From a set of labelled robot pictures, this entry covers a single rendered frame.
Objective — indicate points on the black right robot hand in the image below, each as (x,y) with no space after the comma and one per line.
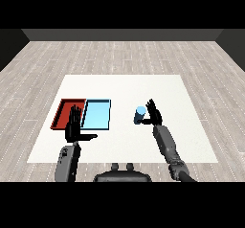
(156,117)

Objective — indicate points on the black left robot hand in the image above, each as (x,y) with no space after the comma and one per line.
(72,130)

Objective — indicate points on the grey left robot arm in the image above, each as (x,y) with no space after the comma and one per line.
(67,163)

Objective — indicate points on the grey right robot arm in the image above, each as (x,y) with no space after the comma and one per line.
(168,150)

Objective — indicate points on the small blue can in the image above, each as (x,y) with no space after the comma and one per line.
(139,115)

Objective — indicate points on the red shallow open box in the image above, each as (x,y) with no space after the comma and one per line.
(63,113)

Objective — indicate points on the light blue shallow open box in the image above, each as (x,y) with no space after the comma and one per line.
(96,114)

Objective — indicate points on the dark grey robot body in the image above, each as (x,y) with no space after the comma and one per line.
(122,175)

